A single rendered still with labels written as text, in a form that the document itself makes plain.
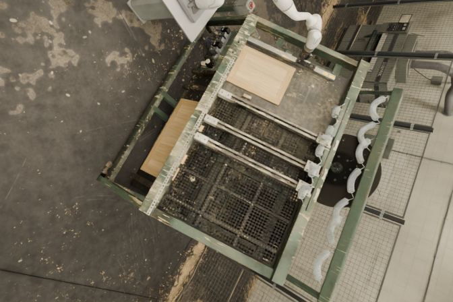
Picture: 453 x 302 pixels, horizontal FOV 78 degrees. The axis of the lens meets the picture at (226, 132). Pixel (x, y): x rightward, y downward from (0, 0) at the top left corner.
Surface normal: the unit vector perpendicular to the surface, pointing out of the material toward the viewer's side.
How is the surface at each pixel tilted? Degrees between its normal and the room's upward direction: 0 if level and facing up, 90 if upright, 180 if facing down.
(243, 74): 55
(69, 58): 0
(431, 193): 90
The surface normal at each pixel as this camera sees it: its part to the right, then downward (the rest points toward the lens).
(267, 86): 0.04, -0.25
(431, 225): -0.43, -0.54
